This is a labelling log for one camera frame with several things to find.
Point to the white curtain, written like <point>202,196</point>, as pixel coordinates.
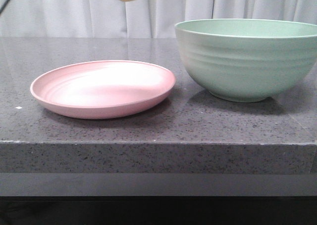
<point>135,19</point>

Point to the pink plate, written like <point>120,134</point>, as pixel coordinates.
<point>103,89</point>

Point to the green bowl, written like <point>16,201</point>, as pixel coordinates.
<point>246,60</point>

